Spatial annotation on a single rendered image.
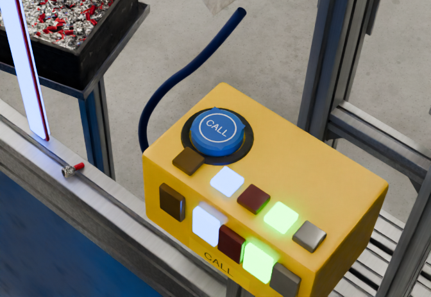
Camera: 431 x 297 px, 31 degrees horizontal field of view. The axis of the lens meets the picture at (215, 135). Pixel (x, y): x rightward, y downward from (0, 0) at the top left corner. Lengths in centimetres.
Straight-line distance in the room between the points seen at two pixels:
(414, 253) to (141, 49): 110
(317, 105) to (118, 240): 52
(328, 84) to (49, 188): 51
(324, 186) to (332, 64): 61
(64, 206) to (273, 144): 34
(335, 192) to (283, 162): 4
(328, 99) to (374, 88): 92
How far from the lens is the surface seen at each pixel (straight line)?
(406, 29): 232
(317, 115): 125
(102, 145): 117
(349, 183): 57
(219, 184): 55
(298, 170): 57
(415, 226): 130
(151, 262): 79
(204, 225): 57
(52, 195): 87
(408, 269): 140
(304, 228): 54
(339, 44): 113
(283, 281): 55
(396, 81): 216
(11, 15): 73
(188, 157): 56
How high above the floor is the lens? 153
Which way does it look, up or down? 51 degrees down
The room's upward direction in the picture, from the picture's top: 3 degrees clockwise
